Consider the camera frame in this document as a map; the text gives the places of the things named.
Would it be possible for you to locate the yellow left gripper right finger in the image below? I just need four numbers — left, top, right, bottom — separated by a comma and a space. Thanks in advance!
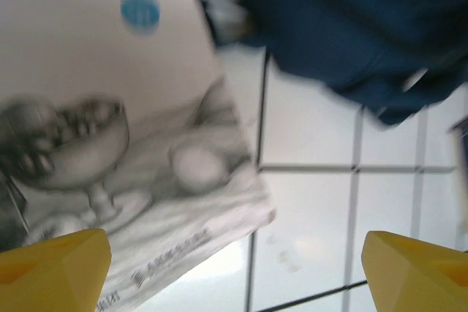
361, 230, 468, 312

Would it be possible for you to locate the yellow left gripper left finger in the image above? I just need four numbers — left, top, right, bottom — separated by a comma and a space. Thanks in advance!
0, 228, 113, 312

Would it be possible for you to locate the white sketch drawing book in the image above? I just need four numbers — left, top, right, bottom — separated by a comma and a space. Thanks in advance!
0, 0, 277, 312

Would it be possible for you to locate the navy blue backpack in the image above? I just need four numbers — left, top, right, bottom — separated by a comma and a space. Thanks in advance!
219, 0, 468, 126

